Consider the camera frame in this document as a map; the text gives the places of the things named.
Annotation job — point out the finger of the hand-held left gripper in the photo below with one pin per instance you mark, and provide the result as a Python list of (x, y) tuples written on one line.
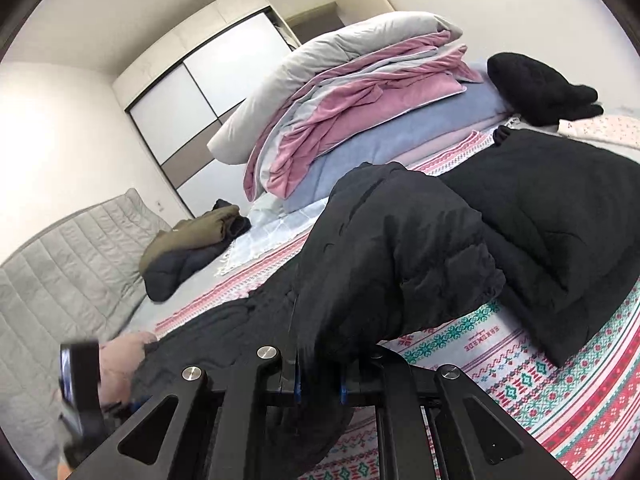
[(125, 405)]

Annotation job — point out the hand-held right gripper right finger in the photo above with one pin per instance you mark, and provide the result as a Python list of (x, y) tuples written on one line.
[(357, 385)]

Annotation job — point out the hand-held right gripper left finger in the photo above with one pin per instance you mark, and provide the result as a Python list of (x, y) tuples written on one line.
[(287, 377)]

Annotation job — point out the black quilted jacket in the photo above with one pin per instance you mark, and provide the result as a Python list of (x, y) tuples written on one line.
[(390, 260)]

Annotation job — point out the pink floral pillow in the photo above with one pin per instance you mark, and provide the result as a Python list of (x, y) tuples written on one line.
[(120, 360)]

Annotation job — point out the grey quilted headboard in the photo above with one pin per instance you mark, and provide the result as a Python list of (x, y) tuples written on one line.
[(50, 285)]

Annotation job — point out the light fringed cloth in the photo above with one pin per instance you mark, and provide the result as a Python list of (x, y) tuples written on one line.
[(270, 240)]

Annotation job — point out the dark puffer jacket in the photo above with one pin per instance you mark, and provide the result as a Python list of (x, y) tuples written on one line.
[(170, 272)]

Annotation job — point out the small black garment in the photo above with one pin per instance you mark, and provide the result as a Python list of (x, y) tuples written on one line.
[(240, 225)]

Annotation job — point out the olive green jacket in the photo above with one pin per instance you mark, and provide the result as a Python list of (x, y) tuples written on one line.
[(195, 235)]

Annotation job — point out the patterned knit-print blanket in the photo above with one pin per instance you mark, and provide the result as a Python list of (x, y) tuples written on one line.
[(550, 400)]

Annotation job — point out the pale pink sheet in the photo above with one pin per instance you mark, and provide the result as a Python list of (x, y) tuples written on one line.
[(425, 154)]

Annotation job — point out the folded black coat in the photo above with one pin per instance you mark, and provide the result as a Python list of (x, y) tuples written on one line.
[(550, 240)]

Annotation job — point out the blue blanket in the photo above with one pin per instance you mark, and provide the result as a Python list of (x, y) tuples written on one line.
[(390, 145)]

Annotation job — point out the stack of folded bedding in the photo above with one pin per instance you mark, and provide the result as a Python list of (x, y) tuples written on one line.
[(350, 105)]

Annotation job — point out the white sliding-door wardrobe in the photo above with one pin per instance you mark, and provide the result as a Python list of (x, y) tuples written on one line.
[(200, 95)]

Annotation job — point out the black fleece garment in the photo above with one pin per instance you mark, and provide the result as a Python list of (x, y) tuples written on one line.
[(530, 85)]

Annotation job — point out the white floral cloth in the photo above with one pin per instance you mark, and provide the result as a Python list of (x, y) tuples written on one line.
[(605, 127)]

